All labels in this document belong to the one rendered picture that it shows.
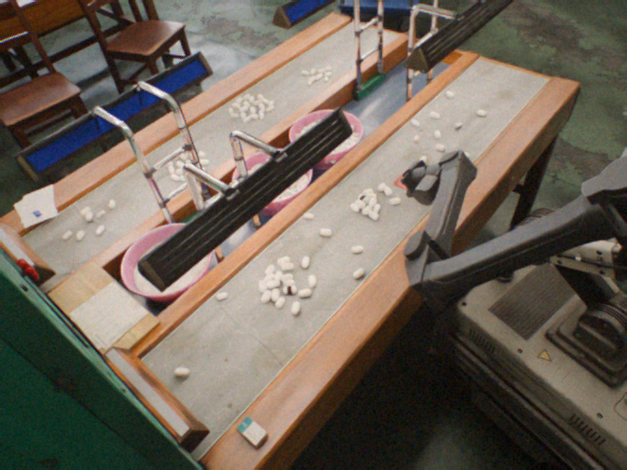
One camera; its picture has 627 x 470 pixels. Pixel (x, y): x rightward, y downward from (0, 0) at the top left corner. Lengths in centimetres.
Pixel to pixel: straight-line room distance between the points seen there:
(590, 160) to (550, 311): 151
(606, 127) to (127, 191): 267
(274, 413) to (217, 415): 14
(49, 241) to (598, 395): 169
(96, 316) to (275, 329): 48
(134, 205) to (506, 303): 125
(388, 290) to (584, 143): 209
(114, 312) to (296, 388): 53
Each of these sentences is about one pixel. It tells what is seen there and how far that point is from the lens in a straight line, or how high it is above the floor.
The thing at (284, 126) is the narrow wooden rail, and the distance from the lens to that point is 177.
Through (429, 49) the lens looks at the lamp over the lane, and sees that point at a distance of 150.
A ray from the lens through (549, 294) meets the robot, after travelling 168.
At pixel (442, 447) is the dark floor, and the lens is 189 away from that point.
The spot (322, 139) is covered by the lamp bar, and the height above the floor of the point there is 108.
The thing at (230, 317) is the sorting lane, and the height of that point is 74.
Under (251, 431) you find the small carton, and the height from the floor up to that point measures 79.
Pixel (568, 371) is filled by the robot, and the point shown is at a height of 47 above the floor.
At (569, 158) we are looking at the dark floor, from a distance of 297.
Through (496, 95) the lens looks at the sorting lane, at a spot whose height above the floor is 74.
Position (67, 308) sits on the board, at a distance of 143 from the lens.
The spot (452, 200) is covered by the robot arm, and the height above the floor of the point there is 104.
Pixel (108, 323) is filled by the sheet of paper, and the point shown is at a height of 78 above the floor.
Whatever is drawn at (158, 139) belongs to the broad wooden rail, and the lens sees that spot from 187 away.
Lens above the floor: 179
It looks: 48 degrees down
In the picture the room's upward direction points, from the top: 8 degrees counter-clockwise
